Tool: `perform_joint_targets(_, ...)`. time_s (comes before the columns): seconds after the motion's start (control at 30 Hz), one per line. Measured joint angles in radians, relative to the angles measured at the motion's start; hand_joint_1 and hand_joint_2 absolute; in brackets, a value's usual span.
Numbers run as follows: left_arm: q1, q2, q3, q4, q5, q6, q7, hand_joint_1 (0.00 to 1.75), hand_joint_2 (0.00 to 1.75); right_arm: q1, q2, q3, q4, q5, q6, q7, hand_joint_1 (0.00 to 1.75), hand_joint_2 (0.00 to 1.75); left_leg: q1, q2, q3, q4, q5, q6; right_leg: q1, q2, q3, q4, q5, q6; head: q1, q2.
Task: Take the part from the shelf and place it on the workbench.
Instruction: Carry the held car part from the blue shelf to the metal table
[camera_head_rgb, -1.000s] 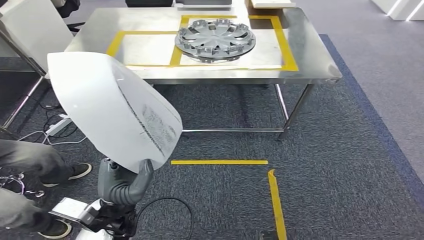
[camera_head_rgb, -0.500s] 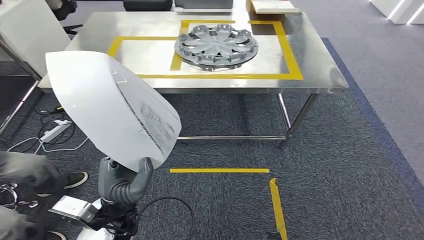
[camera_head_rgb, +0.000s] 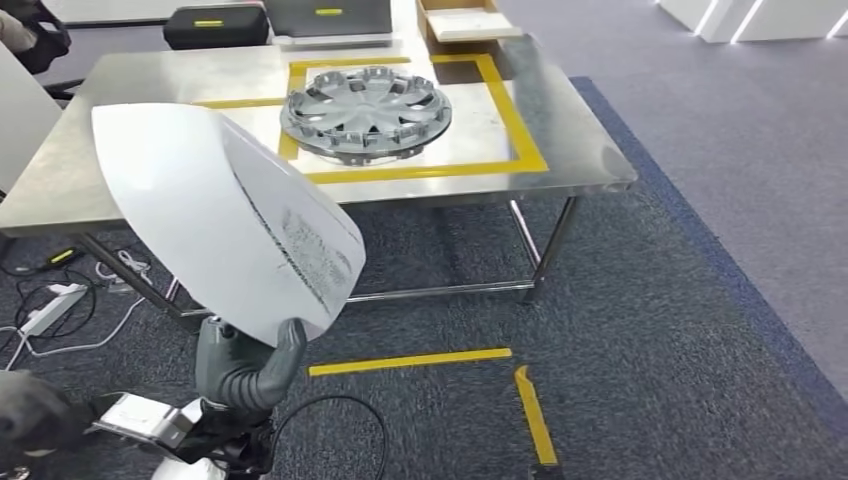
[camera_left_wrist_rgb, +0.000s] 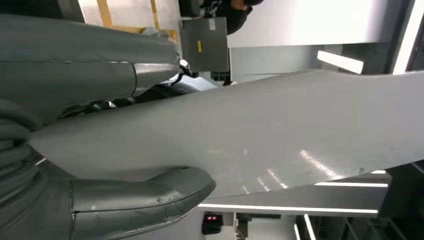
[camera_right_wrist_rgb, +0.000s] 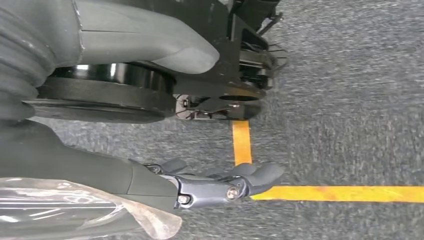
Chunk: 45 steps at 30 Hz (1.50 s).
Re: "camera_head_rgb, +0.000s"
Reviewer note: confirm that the flat white box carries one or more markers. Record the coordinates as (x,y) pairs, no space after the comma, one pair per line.
(470,26)

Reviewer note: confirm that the white curved plastic part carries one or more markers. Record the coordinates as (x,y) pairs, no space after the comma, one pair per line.
(185,199)

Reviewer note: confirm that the straight yellow floor tape strip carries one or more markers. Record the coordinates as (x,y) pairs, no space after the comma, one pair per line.
(411,362)

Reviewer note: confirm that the grey laptop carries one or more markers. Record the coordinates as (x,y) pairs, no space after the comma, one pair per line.
(331,23)

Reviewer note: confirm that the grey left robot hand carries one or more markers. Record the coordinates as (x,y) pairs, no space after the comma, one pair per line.
(245,374)

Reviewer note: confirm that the open cardboard box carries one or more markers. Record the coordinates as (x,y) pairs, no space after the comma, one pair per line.
(422,20)

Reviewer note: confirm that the stainless steel workbench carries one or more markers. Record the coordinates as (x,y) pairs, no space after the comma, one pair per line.
(563,132)

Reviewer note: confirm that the white lit plinth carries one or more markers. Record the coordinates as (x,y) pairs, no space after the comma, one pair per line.
(782,16)

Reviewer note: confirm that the white cabinet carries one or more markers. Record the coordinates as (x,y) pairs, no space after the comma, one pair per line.
(23,112)

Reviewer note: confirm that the white power strip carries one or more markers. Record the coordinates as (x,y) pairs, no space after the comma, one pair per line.
(53,308)

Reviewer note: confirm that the grey plastic wheel hubcap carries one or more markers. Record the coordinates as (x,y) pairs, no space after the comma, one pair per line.
(371,112)

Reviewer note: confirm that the black adapter with yellow label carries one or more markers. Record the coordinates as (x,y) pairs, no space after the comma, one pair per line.
(63,256)

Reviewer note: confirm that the yellow tape on workbench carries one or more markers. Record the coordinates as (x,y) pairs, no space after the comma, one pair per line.
(523,139)

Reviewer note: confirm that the black case with yellow label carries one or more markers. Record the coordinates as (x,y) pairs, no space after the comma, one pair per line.
(218,33)

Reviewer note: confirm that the black office chair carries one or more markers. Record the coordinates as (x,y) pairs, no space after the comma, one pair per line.
(53,43)

